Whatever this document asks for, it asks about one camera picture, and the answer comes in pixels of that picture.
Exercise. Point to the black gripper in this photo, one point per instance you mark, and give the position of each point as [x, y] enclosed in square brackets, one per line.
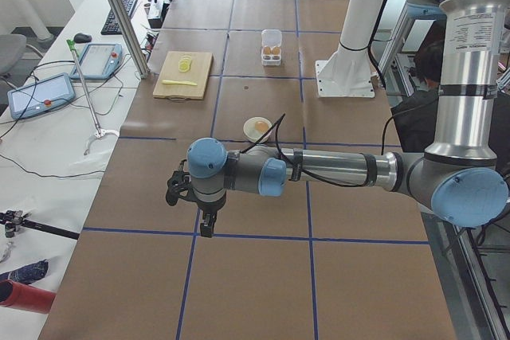
[209, 208]

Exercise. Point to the clear plastic egg box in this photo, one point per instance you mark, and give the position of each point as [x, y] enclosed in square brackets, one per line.
[271, 52]

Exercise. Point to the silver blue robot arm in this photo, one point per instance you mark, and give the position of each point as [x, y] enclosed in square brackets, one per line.
[454, 177]

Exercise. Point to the black box on table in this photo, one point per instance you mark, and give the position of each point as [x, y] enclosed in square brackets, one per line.
[156, 13]

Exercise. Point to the white round bowl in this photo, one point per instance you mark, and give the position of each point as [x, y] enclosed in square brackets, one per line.
[250, 132]

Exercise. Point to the metal reacher grabber stick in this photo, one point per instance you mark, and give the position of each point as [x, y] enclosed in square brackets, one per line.
[99, 131]

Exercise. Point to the yellow plastic knife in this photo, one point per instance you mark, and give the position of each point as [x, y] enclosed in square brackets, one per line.
[179, 82]

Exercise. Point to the wooden cutting board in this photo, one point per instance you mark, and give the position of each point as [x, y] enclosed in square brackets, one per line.
[199, 73]

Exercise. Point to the black tripod rod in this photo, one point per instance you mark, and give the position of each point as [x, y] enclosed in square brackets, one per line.
[13, 220]

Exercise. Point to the blue teach pendant far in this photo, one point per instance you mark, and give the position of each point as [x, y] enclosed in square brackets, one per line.
[98, 61]

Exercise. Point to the blue teach pendant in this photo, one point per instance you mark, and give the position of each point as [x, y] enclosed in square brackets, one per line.
[98, 61]
[40, 97]

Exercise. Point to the red cylinder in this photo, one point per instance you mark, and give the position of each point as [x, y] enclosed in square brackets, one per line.
[25, 297]

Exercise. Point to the blue teach pendant near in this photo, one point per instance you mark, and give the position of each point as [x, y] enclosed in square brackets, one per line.
[40, 97]

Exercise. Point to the black computer mouse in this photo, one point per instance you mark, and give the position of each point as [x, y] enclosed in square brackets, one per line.
[81, 38]

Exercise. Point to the grey office chair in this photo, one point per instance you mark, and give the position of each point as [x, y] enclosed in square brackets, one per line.
[12, 47]

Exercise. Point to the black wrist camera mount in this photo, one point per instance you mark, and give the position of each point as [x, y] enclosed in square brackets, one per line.
[179, 186]

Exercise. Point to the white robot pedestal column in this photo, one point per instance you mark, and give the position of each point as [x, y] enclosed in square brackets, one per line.
[347, 73]

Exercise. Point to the aluminium frame post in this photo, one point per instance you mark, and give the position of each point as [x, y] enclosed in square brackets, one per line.
[130, 38]

